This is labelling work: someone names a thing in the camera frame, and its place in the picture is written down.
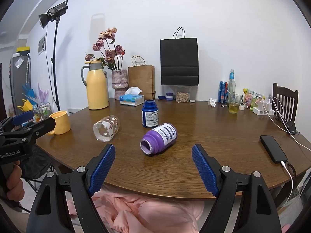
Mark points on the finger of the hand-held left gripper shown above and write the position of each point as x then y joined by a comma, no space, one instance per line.
22,117
38,128

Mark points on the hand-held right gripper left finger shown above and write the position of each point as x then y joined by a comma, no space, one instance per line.
104,167

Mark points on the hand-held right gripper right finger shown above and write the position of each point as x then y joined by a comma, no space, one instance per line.
204,170

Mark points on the clear printed glass cup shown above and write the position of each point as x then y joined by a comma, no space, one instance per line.
107,128

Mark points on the person's left hand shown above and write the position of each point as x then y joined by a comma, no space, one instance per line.
15,183

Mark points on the seasoning jar rack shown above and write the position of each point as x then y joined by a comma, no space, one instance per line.
42,111

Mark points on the blue yellow plastic funnels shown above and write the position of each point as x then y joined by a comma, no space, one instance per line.
27,99

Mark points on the yellow mug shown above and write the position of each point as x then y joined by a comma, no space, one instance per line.
60,122

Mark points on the purple plastic branches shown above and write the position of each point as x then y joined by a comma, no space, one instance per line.
42,94

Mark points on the grey refrigerator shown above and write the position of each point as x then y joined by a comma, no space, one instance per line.
17,82

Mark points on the purple plastic bottle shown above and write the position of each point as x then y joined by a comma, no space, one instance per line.
159,138

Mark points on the black light stand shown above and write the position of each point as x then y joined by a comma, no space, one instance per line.
54,65

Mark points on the pink cloth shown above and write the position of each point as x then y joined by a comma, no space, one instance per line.
145,213

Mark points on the yellow black box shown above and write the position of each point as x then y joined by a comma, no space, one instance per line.
23,49

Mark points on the crumpled white paper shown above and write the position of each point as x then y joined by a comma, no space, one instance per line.
213,102

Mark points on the blue plastic bottle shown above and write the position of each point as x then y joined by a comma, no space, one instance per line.
149,115

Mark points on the yellow thermos jug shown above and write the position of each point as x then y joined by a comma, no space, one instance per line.
96,85

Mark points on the glass of yellow drink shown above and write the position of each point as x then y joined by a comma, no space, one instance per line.
235,104

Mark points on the black smartphone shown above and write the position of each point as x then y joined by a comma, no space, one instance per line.
274,149

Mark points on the blue tissue box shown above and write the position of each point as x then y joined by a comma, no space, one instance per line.
132,99

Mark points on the clear grain container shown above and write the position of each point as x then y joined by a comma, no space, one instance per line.
182,95

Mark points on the blue drink can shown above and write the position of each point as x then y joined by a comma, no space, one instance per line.
222,92

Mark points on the small purple white jar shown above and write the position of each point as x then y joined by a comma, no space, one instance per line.
169,96

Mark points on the pink ceramic vase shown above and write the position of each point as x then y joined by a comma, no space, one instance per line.
119,83

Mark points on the colourful snack bag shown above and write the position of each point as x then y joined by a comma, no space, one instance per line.
250,97

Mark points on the white charging dock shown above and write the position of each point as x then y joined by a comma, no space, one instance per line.
263,107

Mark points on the clear glass bottle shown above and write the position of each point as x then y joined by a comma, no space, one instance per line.
231,85

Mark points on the brown paper bag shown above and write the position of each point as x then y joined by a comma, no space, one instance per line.
141,77

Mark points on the small black device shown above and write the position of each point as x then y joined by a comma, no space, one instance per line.
292,127

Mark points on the dark wooden chair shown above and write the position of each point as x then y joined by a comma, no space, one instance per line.
285,104

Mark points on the dried pink flowers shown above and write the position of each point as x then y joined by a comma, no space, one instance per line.
109,48

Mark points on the black studio light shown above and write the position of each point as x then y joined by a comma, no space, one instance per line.
53,13

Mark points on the black paper bag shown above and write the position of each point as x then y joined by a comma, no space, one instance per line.
179,60

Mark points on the wall poster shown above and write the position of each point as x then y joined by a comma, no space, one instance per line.
41,44

